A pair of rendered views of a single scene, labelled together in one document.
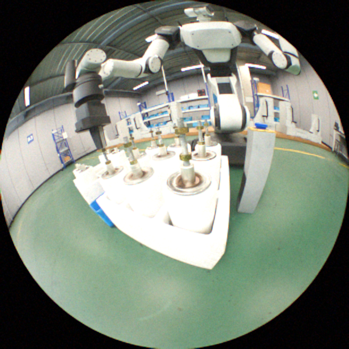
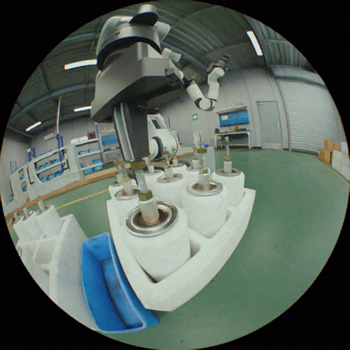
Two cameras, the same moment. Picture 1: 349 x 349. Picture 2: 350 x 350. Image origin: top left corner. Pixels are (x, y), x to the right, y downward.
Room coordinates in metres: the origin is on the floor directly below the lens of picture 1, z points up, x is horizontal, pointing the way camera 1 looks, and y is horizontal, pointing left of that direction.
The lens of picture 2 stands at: (0.18, 0.27, 0.34)
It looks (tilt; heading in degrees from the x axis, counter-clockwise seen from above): 16 degrees down; 293
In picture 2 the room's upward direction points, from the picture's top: 8 degrees counter-clockwise
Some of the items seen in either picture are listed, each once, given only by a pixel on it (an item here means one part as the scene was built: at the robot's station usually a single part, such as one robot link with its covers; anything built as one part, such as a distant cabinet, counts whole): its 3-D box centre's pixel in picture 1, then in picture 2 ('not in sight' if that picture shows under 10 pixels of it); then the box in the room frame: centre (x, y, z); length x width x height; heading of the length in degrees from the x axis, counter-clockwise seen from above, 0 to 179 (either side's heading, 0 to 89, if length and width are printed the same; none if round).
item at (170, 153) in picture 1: (164, 155); (169, 178); (0.30, 0.02, 0.25); 0.08 x 0.08 x 0.01
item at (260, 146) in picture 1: (254, 175); (207, 176); (0.22, -0.27, 0.16); 0.07 x 0.07 x 0.31; 60
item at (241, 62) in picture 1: (246, 89); not in sight; (4.90, -4.85, 2.00); 0.58 x 0.58 x 4.00; 62
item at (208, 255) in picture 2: (173, 195); (176, 221); (0.30, 0.02, 0.09); 0.39 x 0.39 x 0.18; 60
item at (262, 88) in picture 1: (262, 89); not in sight; (3.44, -4.45, 1.70); 0.72 x 0.58 x 0.50; 66
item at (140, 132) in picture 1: (156, 121); (50, 171); (2.90, 0.19, 0.45); 1.45 x 0.57 x 0.74; 62
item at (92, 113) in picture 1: (90, 106); (129, 69); (0.26, 0.18, 0.45); 0.13 x 0.10 x 0.12; 176
